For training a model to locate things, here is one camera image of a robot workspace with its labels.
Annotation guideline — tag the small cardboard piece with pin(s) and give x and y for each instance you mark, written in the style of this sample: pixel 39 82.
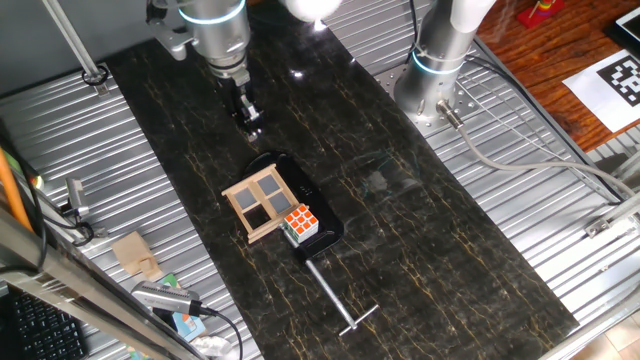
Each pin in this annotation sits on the small cardboard piece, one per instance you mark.
pixel 131 252

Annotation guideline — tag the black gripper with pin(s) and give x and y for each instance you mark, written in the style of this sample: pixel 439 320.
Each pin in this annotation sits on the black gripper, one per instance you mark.
pixel 235 87

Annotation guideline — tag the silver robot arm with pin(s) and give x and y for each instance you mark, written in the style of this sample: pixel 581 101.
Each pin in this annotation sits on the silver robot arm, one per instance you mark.
pixel 220 25

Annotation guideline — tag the rubik's cube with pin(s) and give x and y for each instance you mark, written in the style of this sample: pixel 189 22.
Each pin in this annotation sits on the rubik's cube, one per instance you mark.
pixel 300 220

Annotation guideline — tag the silver camera pole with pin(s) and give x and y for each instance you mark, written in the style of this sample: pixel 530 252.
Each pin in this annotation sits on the silver camera pole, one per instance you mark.
pixel 70 36

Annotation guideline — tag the wooden sliding window model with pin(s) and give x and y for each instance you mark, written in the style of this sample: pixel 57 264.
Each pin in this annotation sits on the wooden sliding window model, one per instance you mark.
pixel 280 202

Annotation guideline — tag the black keyboard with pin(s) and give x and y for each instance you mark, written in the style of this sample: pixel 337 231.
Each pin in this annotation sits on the black keyboard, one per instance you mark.
pixel 45 332

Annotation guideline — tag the white marker paper sheet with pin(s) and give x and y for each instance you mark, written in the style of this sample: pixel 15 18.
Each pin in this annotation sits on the white marker paper sheet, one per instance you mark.
pixel 590 95

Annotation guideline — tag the orange pole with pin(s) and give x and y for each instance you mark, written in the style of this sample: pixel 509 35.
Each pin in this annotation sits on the orange pole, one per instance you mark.
pixel 12 195

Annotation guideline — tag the black C-clamp with silver screw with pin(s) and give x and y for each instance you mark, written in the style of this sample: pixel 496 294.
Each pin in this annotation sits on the black C-clamp with silver screw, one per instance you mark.
pixel 320 210

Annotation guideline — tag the white crumpled plastic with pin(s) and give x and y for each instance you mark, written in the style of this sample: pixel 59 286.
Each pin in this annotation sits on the white crumpled plastic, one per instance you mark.
pixel 212 346

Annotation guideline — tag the aluminium frame beam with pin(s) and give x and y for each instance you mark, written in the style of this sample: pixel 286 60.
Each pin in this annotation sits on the aluminium frame beam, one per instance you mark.
pixel 50 275

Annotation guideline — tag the black marble pattern mat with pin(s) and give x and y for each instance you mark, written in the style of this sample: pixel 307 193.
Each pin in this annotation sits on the black marble pattern mat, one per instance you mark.
pixel 400 260

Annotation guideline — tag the silver depth camera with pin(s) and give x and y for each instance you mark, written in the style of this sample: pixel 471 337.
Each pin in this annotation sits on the silver depth camera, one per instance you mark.
pixel 76 195
pixel 162 297

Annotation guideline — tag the dark tablet device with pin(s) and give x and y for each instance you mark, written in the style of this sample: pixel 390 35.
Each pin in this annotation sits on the dark tablet device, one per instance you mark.
pixel 630 27

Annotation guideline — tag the silver metal corner bracket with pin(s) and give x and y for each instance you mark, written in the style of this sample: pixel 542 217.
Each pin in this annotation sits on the silver metal corner bracket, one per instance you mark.
pixel 615 215

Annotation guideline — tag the colourful picture puzzle board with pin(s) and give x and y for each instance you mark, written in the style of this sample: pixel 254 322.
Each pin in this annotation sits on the colourful picture puzzle board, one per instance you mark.
pixel 190 325

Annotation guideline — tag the brown wooden table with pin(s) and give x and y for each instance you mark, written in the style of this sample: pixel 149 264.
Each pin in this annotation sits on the brown wooden table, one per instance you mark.
pixel 550 55

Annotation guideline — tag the silver robot mounting plate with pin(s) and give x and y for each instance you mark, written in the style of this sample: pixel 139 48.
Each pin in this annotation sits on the silver robot mounting plate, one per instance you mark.
pixel 467 102

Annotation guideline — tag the black camera ball mount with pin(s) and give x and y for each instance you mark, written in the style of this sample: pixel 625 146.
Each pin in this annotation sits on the black camera ball mount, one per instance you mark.
pixel 75 212

